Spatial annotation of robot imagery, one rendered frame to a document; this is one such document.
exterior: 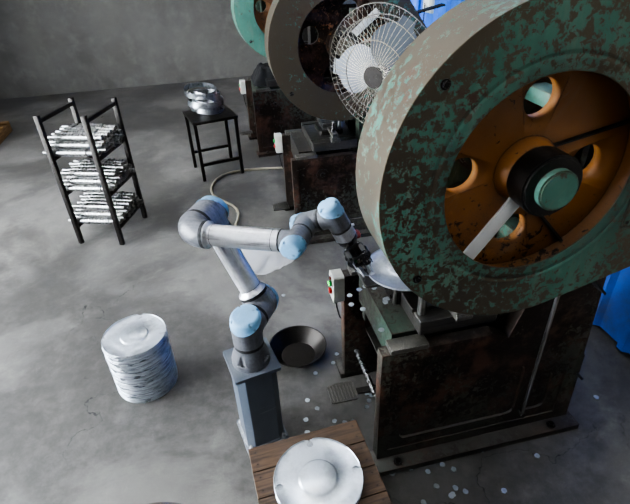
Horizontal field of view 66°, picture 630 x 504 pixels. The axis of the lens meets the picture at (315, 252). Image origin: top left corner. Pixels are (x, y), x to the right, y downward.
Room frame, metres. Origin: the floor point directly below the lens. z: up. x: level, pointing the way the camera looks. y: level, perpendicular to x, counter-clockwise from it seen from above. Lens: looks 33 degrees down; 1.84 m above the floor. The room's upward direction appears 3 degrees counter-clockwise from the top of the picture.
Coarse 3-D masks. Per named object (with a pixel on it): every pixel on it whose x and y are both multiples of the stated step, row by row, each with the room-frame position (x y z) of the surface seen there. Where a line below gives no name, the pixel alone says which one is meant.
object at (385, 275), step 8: (376, 256) 1.55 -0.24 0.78; (384, 256) 1.55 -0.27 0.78; (376, 264) 1.50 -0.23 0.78; (384, 264) 1.50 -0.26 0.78; (376, 272) 1.45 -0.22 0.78; (384, 272) 1.45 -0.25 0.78; (392, 272) 1.44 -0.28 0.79; (376, 280) 1.40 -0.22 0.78; (384, 280) 1.40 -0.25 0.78; (392, 280) 1.39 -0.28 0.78; (400, 280) 1.39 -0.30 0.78; (392, 288) 1.34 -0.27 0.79; (400, 288) 1.35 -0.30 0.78; (408, 288) 1.34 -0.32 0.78
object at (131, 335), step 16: (128, 320) 1.80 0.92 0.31; (144, 320) 1.79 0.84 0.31; (160, 320) 1.79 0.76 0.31; (112, 336) 1.69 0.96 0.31; (128, 336) 1.68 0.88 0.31; (144, 336) 1.67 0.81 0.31; (160, 336) 1.67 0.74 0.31; (112, 352) 1.58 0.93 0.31; (128, 352) 1.58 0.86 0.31; (144, 352) 1.57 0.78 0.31
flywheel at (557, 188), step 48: (576, 96) 1.13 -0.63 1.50; (624, 96) 1.15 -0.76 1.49; (480, 144) 1.08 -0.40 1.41; (528, 144) 1.08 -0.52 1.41; (576, 144) 1.13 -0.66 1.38; (624, 144) 1.16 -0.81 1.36; (480, 192) 1.09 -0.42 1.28; (528, 192) 0.98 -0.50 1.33; (576, 192) 1.01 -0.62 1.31; (480, 240) 1.03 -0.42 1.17; (528, 240) 1.12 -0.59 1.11; (576, 240) 1.12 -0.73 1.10
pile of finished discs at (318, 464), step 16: (304, 448) 1.01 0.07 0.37; (320, 448) 1.01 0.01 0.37; (336, 448) 1.00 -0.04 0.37; (288, 464) 0.95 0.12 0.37; (304, 464) 0.95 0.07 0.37; (320, 464) 0.94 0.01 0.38; (336, 464) 0.94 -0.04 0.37; (352, 464) 0.94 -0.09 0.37; (288, 480) 0.90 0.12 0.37; (304, 480) 0.89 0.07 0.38; (320, 480) 0.89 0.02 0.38; (336, 480) 0.89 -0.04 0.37; (352, 480) 0.89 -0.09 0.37; (288, 496) 0.84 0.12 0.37; (304, 496) 0.84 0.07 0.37; (320, 496) 0.84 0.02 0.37; (336, 496) 0.84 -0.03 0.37; (352, 496) 0.83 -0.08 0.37
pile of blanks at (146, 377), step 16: (160, 352) 1.63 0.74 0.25; (112, 368) 1.58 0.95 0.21; (128, 368) 1.55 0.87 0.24; (144, 368) 1.57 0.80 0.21; (160, 368) 1.60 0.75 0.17; (176, 368) 1.72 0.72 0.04; (128, 384) 1.55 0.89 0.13; (144, 384) 1.55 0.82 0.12; (160, 384) 1.59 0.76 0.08; (128, 400) 1.56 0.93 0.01; (144, 400) 1.55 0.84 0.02
